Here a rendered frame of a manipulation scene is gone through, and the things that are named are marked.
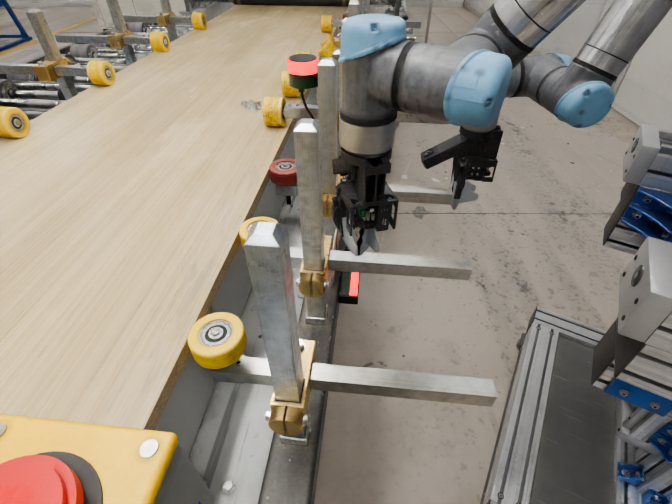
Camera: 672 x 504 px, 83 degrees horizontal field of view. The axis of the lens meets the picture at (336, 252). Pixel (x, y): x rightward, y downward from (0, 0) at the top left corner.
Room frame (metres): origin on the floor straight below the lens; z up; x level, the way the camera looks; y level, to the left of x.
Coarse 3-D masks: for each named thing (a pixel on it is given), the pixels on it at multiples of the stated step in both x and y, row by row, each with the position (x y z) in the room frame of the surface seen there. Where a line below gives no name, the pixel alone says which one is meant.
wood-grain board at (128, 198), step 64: (192, 64) 1.72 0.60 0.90; (256, 64) 1.72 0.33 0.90; (64, 128) 1.07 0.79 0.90; (128, 128) 1.07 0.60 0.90; (192, 128) 1.07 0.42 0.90; (256, 128) 1.07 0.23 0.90; (0, 192) 0.72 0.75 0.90; (64, 192) 0.72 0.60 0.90; (128, 192) 0.72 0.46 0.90; (192, 192) 0.72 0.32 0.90; (256, 192) 0.72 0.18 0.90; (0, 256) 0.51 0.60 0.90; (64, 256) 0.51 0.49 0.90; (128, 256) 0.51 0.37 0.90; (192, 256) 0.51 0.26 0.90; (0, 320) 0.37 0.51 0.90; (64, 320) 0.37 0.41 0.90; (128, 320) 0.37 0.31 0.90; (192, 320) 0.37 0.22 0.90; (0, 384) 0.26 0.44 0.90; (64, 384) 0.26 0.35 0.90; (128, 384) 0.26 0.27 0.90
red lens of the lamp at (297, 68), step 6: (288, 60) 0.77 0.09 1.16; (318, 60) 0.79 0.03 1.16; (288, 66) 0.78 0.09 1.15; (294, 66) 0.76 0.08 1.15; (300, 66) 0.76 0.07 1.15; (306, 66) 0.76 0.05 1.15; (312, 66) 0.77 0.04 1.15; (294, 72) 0.76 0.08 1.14; (300, 72) 0.76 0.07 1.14; (306, 72) 0.76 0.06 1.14; (312, 72) 0.77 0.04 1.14
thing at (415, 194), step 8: (296, 184) 0.82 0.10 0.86; (280, 192) 0.82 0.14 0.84; (288, 192) 0.82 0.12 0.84; (296, 192) 0.82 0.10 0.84; (400, 192) 0.79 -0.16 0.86; (408, 192) 0.79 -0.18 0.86; (416, 192) 0.79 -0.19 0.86; (424, 192) 0.79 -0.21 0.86; (432, 192) 0.79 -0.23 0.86; (440, 192) 0.79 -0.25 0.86; (448, 192) 0.79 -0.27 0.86; (400, 200) 0.79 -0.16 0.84; (408, 200) 0.79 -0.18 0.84; (416, 200) 0.79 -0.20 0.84; (424, 200) 0.79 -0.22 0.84; (432, 200) 0.78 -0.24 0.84; (440, 200) 0.78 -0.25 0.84; (448, 200) 0.78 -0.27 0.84
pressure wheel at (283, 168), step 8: (280, 160) 0.86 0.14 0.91; (288, 160) 0.86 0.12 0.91; (272, 168) 0.82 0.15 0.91; (280, 168) 0.83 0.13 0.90; (288, 168) 0.83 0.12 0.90; (272, 176) 0.81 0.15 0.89; (280, 176) 0.80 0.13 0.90; (288, 176) 0.80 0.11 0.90; (296, 176) 0.81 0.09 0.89; (280, 184) 0.80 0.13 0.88; (288, 184) 0.80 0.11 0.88; (288, 200) 0.83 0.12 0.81
